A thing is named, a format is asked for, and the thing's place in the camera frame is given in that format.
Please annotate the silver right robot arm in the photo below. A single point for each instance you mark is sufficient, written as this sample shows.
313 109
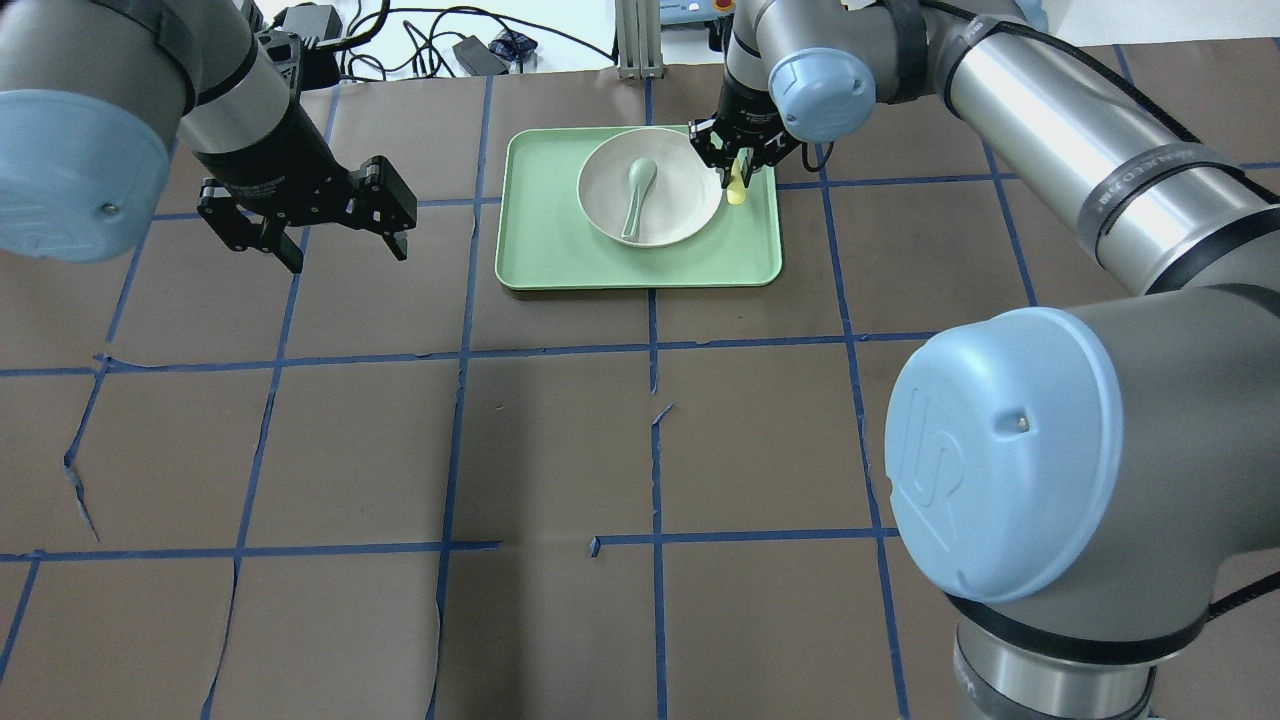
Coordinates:
1071 478

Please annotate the pale green plastic spoon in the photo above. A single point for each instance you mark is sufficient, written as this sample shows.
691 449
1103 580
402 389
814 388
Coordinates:
640 176

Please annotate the round white plate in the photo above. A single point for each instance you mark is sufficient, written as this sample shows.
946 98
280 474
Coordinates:
684 198

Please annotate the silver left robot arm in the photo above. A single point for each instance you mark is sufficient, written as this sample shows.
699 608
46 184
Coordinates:
96 93

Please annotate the aluminium frame post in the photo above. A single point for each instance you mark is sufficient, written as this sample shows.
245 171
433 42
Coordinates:
637 35

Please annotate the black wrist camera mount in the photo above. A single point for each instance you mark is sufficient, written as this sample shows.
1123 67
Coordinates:
302 62

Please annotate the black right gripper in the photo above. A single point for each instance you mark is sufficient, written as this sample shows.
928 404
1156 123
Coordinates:
743 108

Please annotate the black power adapter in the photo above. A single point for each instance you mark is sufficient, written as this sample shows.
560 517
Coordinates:
477 59

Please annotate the blue teach pendant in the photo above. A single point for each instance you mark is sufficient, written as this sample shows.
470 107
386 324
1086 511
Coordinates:
688 14

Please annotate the yellow plastic fork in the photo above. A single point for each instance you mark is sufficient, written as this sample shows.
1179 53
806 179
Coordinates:
736 191

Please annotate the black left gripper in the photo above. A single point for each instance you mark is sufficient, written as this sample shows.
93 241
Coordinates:
272 144

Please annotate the light green tray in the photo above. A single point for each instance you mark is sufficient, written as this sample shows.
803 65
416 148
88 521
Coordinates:
545 242

